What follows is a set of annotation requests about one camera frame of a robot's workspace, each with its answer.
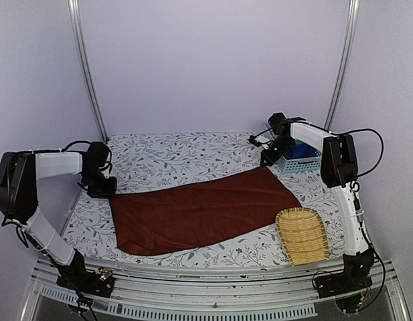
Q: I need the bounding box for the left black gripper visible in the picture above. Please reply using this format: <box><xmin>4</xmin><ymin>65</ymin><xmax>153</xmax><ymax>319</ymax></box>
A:
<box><xmin>82</xmin><ymin>169</ymin><xmax>117</xmax><ymax>198</ymax></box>

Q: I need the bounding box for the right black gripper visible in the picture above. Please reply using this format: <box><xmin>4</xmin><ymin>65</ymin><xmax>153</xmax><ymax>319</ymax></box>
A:
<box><xmin>262</xmin><ymin>136</ymin><xmax>296</xmax><ymax>166</ymax></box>

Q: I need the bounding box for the blue towel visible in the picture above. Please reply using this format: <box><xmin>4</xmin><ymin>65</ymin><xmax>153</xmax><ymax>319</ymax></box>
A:
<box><xmin>291</xmin><ymin>143</ymin><xmax>317</xmax><ymax>158</ymax></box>

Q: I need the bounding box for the brown towel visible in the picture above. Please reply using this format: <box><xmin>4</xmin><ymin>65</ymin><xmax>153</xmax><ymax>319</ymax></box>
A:
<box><xmin>110</xmin><ymin>167</ymin><xmax>301</xmax><ymax>256</ymax></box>

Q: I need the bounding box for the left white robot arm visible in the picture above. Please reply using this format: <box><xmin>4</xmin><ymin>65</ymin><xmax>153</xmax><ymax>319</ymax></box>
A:
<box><xmin>0</xmin><ymin>150</ymin><xmax>117</xmax><ymax>298</ymax></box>

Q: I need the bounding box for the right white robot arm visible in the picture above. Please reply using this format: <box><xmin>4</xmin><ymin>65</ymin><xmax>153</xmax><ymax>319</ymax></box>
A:
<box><xmin>249</xmin><ymin>118</ymin><xmax>374</xmax><ymax>298</ymax></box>

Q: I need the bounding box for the light blue plastic basket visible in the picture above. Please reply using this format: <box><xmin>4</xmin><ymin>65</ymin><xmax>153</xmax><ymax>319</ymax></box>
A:
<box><xmin>275</xmin><ymin>140</ymin><xmax>322</xmax><ymax>173</ymax></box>

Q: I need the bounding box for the yellow bamboo tray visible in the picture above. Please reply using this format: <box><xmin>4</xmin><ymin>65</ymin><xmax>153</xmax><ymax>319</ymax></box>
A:
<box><xmin>276</xmin><ymin>207</ymin><xmax>330</xmax><ymax>266</ymax></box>

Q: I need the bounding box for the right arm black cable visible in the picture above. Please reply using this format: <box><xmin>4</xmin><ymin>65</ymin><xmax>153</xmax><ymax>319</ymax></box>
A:
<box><xmin>248</xmin><ymin>126</ymin><xmax>385</xmax><ymax>302</ymax></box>

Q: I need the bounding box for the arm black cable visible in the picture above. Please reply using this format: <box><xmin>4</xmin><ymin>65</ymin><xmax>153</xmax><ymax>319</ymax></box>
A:
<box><xmin>1</xmin><ymin>140</ymin><xmax>93</xmax><ymax>248</ymax></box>
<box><xmin>248</xmin><ymin>126</ymin><xmax>385</xmax><ymax>302</ymax></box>

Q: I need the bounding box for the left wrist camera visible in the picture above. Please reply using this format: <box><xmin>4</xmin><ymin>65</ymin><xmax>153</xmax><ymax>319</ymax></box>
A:
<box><xmin>87</xmin><ymin>142</ymin><xmax>112</xmax><ymax>173</ymax></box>

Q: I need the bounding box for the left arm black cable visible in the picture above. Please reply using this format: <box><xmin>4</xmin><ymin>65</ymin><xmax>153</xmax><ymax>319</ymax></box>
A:
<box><xmin>1</xmin><ymin>140</ymin><xmax>93</xmax><ymax>248</ymax></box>

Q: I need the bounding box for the aluminium front rail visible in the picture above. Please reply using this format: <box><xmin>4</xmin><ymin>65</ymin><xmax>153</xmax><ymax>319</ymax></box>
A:
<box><xmin>20</xmin><ymin>258</ymin><xmax>413</xmax><ymax>320</ymax></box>

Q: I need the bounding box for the left aluminium frame post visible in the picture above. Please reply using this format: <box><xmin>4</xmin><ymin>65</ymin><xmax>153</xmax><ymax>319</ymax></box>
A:
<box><xmin>68</xmin><ymin>0</ymin><xmax>109</xmax><ymax>142</ymax></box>

